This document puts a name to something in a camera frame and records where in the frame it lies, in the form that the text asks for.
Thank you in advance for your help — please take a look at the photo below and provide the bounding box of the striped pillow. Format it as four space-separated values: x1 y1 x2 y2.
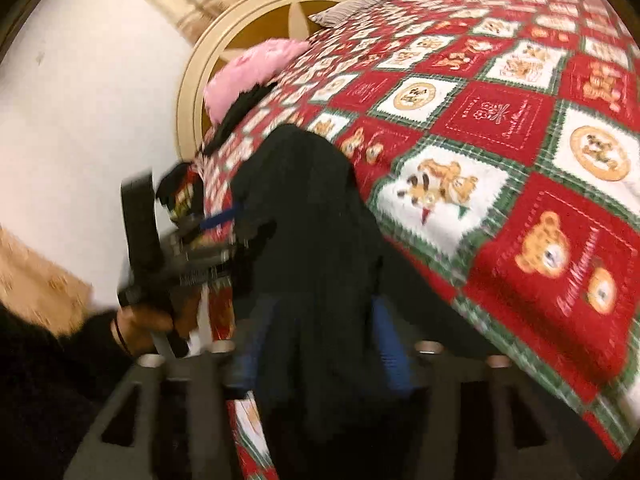
309 0 401 28

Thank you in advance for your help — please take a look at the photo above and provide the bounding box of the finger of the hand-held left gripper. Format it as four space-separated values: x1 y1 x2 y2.
190 205 277 243

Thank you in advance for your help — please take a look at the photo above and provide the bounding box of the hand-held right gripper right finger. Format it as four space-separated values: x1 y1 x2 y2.
372 295 618 480

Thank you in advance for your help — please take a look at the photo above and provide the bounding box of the cream round headboard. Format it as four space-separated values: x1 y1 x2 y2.
175 0 373 161

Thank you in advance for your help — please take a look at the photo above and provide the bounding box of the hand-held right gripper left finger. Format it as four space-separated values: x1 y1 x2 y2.
62 340 266 480

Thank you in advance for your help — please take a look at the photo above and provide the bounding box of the black beaded sweater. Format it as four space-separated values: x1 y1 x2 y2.
229 124 483 480

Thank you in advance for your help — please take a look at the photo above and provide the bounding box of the person's left hand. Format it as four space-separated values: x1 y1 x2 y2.
114 304 201 357

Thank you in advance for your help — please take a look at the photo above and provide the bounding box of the person's left forearm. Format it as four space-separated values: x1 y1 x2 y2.
0 304 133 480

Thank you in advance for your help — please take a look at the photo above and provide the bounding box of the pink pillow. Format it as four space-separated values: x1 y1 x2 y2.
202 40 312 126

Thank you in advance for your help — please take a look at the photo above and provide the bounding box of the clothes pile beside bed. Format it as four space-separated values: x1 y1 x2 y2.
154 161 207 226

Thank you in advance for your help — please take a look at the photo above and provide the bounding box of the red printed bear blanket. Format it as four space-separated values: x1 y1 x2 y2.
192 0 640 480

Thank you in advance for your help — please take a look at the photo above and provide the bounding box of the black cloth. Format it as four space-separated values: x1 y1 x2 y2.
201 81 278 155

